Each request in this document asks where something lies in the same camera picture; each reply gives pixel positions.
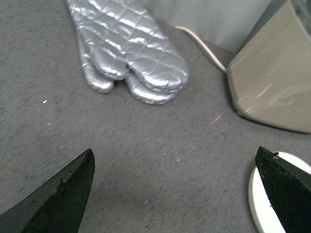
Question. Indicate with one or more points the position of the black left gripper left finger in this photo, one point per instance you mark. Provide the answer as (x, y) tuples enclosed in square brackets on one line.
[(57, 206)]

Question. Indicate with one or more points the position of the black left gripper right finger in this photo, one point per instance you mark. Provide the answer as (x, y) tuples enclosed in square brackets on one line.
[(288, 189)]

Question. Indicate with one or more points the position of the cream two-slot toaster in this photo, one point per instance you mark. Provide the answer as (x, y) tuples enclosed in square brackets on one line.
[(270, 77)]

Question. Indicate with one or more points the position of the white round plate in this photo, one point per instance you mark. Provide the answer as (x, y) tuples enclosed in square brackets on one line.
[(262, 213)]

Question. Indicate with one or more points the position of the lower silver quilted oven mitt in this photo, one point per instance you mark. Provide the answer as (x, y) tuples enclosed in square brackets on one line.
[(103, 85)]

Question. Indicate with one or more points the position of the silver quilted oven mitt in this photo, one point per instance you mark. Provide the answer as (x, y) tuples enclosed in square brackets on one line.
[(123, 40), (103, 85)]

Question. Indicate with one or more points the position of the grey curtain backdrop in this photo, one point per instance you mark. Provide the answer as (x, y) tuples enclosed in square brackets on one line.
[(229, 24)]

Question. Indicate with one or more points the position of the upper silver quilted oven mitt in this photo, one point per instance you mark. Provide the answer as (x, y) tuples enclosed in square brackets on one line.
[(123, 40)]

